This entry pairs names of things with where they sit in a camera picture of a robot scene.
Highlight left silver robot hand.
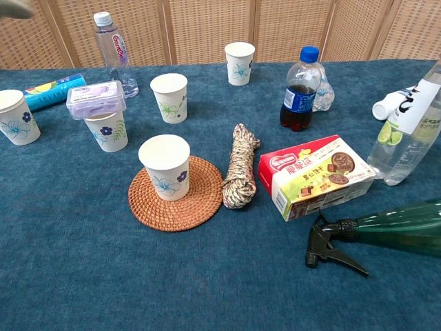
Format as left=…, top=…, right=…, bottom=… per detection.
left=0, top=0, right=35, bottom=20

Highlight paper cup blue flower print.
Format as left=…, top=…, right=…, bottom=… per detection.
left=0, top=89, right=42, bottom=147
left=138, top=134, right=192, bottom=202

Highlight paper cup flower leaf print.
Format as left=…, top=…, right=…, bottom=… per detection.
left=83, top=110, right=130, bottom=154

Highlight paper cup green flower print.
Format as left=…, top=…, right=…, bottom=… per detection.
left=150, top=72, right=189, bottom=125

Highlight paper cup pale flower print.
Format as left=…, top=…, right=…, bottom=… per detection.
left=224, top=41, right=256, bottom=87

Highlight round woven rattan coaster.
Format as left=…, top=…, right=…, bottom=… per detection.
left=127, top=155, right=225, bottom=233

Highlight blue cling film box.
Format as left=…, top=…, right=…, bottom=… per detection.
left=23, top=72, right=88, bottom=112

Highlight clear bottle purple label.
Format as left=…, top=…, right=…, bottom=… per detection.
left=93, top=11, right=140, bottom=99

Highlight purple lidded plastic box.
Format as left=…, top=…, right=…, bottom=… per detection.
left=65, top=80, right=127, bottom=121

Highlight bamboo folding screen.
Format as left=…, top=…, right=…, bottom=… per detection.
left=0, top=0, right=441, bottom=70

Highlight blue tablecloth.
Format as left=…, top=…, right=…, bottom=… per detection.
left=0, top=59, right=441, bottom=331

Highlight cola bottle blue cap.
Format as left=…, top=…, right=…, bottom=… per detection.
left=279, top=46, right=322, bottom=133

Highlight clear water bottle blue label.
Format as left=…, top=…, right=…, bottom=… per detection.
left=311, top=61, right=336, bottom=113

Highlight red green biscuit box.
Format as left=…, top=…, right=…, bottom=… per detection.
left=258, top=134, right=378, bottom=223

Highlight white milk bottle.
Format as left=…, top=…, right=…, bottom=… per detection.
left=371, top=86, right=420, bottom=122

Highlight clear lime soda bottle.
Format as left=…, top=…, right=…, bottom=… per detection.
left=366, top=56, right=441, bottom=188

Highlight green spray bottle black trigger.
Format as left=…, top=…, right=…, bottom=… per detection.
left=305, top=197, right=441, bottom=277

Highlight coiled braided rope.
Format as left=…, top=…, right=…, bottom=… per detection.
left=220, top=123, right=261, bottom=210

